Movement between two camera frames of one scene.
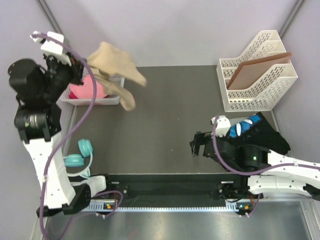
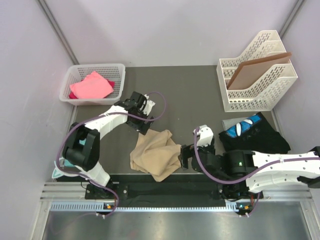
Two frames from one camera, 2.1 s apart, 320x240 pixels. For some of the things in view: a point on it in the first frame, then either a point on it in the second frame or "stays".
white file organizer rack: (265, 94) stays
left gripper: (76, 68) → (145, 127)
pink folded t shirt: (85, 91) stays
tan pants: (113, 66) → (156, 153)
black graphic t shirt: (255, 130) stays
